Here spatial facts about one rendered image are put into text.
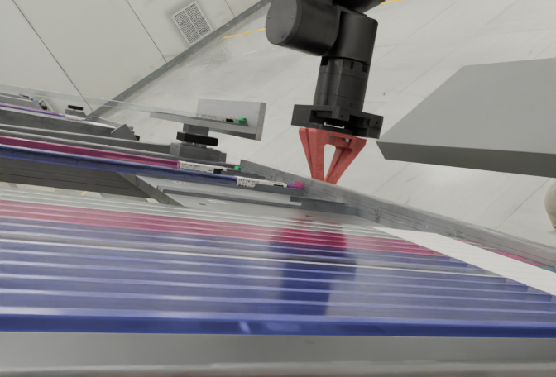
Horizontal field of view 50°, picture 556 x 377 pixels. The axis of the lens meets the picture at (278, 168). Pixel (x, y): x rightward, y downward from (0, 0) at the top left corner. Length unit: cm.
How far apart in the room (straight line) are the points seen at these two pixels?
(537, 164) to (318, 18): 34
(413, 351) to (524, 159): 66
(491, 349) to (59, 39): 814
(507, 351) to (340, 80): 51
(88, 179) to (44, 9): 751
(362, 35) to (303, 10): 8
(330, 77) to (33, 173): 38
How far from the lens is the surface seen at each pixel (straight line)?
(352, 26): 68
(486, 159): 86
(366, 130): 66
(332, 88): 67
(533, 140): 82
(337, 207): 57
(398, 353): 16
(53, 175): 80
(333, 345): 16
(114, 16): 839
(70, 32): 828
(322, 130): 66
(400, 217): 53
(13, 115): 157
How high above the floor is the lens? 99
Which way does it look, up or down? 20 degrees down
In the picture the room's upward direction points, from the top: 32 degrees counter-clockwise
